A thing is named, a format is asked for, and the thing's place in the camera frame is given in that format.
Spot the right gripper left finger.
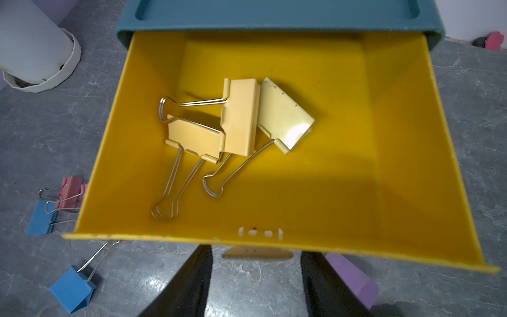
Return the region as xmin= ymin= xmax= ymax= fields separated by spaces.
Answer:
xmin=139 ymin=244 xmax=213 ymax=316

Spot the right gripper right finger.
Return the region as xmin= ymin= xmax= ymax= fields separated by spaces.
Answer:
xmin=300 ymin=250 xmax=375 ymax=317

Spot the yellow top drawer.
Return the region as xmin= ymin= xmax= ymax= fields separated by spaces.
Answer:
xmin=64 ymin=31 xmax=499 ymax=273

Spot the yellow binder clip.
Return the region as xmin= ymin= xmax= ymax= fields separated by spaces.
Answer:
xmin=202 ymin=77 xmax=315 ymax=198
xmin=158 ymin=78 xmax=260 ymax=157
xmin=151 ymin=114 xmax=224 ymax=221

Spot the pink binder clip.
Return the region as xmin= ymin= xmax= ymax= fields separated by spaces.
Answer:
xmin=38 ymin=176 xmax=87 ymax=215

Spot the blue binder clip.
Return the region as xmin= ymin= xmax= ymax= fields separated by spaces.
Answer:
xmin=26 ymin=199 xmax=81 ymax=235
xmin=50 ymin=240 xmax=120 ymax=314

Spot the teal drawer cabinet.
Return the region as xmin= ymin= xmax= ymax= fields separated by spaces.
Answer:
xmin=116 ymin=1 xmax=445 ymax=49

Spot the purple toy shovel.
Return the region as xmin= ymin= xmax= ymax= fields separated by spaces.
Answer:
xmin=302 ymin=252 xmax=380 ymax=310

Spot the potted green plant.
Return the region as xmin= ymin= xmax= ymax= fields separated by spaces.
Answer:
xmin=1 ymin=1 xmax=82 ymax=93

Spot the small pink object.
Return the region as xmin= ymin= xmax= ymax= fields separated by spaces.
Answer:
xmin=471 ymin=31 xmax=504 ymax=51

